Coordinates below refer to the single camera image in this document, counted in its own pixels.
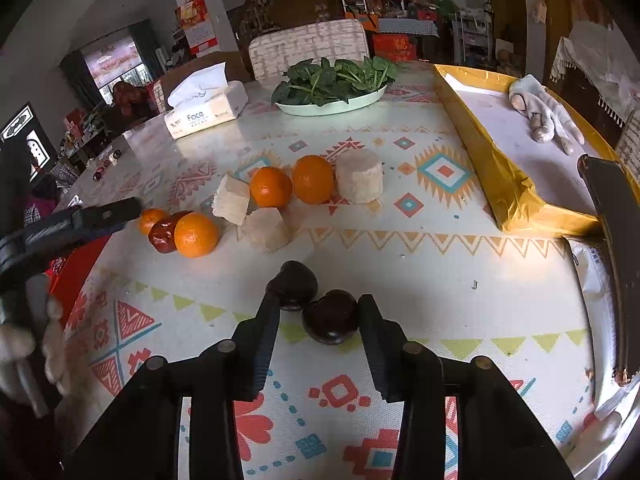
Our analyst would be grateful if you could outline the small orange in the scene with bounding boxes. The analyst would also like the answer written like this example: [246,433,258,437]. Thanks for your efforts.
[138,208,170,236]

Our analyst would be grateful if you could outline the red jujube date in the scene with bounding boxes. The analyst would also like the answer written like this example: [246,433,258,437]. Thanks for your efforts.
[148,210,190,254]

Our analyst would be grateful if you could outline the large orange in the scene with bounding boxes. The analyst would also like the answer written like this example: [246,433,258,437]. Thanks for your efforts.
[174,212,220,258]

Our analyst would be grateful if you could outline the white yam chunk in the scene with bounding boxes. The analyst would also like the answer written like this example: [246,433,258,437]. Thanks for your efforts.
[242,207,291,252]
[212,174,250,226]

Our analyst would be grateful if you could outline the dark plum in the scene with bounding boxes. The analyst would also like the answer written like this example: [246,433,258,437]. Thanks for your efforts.
[266,260,318,311]
[302,289,360,346]

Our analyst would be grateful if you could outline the round white yam cylinder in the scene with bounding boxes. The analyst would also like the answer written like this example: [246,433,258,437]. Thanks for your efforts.
[335,148,384,204]

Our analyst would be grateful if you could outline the red tray box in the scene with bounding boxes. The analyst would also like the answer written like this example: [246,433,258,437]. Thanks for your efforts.
[49,235,111,327]

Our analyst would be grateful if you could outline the white tissue box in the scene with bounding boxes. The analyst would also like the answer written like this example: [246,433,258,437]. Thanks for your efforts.
[164,62,248,140]

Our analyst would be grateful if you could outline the brown chair back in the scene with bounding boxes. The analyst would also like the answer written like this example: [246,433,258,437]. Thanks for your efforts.
[158,50,253,106]

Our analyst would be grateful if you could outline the yellow tray box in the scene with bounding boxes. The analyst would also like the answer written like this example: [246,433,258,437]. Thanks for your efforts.
[433,64,618,236]

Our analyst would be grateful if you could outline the patterned table cloth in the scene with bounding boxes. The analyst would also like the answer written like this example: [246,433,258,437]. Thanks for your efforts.
[58,63,596,454]

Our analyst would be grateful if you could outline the white patterned chair back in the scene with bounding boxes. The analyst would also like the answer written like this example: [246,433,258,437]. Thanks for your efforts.
[248,18,370,81]

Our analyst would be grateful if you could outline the plate of green spinach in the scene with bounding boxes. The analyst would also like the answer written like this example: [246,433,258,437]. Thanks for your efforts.
[271,56,398,117]

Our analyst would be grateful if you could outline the white glove in tray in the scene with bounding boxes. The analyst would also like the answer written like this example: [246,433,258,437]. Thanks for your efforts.
[508,74,586,155]

